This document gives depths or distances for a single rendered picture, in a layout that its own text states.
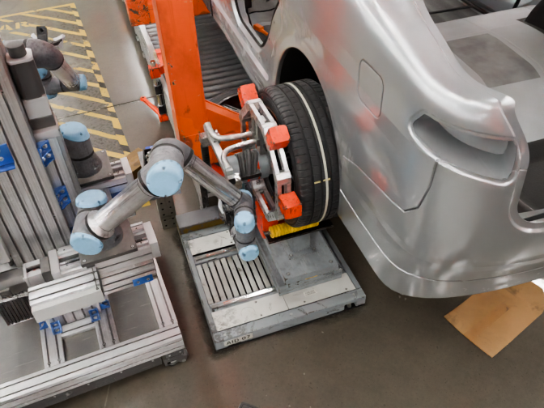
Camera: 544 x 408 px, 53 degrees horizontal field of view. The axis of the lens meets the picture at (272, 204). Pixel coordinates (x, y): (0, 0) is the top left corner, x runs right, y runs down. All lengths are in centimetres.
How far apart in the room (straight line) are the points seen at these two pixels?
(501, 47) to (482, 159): 153
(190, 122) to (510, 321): 195
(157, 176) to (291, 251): 129
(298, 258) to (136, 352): 94
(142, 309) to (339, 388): 103
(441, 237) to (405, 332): 123
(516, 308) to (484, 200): 158
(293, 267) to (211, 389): 73
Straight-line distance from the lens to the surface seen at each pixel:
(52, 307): 229
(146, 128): 436
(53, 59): 240
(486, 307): 316
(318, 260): 291
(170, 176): 181
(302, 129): 224
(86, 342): 279
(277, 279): 292
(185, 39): 265
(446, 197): 169
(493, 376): 294
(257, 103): 242
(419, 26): 173
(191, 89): 278
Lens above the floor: 241
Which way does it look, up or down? 43 degrees down
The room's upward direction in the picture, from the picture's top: 2 degrees counter-clockwise
